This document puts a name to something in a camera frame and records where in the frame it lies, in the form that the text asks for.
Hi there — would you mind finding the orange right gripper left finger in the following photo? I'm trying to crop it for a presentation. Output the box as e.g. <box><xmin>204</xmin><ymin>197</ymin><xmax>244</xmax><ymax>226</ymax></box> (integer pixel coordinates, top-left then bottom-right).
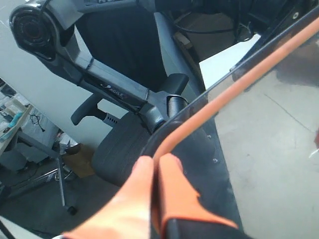
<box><xmin>62</xmin><ymin>156</ymin><xmax>154</xmax><ymax>239</ymax></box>

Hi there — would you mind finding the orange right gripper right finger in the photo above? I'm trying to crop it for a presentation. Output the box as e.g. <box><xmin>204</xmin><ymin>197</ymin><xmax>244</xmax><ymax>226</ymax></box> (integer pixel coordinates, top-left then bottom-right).
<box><xmin>159</xmin><ymin>153</ymin><xmax>238</xmax><ymax>238</ymax></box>

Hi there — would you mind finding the steel lunch box lid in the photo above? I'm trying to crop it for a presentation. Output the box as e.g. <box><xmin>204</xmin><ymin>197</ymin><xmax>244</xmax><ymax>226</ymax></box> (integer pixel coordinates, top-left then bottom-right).
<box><xmin>143</xmin><ymin>8</ymin><xmax>319</xmax><ymax>239</ymax></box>

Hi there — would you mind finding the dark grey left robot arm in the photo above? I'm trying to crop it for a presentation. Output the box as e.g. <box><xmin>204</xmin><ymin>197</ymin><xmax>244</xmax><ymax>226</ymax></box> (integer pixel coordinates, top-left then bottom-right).
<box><xmin>9</xmin><ymin>0</ymin><xmax>189</xmax><ymax>132</ymax></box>

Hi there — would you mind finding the brown cardboard box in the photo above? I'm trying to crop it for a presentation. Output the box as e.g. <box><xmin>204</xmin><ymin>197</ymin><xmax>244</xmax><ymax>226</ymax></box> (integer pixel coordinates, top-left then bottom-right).
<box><xmin>62</xmin><ymin>143</ymin><xmax>95</xmax><ymax>178</ymax></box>

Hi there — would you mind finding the grey metal side desk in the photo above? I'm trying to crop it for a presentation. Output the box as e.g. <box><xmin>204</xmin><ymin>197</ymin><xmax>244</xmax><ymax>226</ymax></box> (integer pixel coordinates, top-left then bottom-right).
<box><xmin>0</xmin><ymin>105</ymin><xmax>77</xmax><ymax>215</ymax></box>

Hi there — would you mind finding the grey mesh office chair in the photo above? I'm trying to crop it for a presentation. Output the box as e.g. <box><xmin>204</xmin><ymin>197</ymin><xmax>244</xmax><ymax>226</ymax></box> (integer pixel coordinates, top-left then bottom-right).
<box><xmin>71</xmin><ymin>7</ymin><xmax>205</xmax><ymax>186</ymax></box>

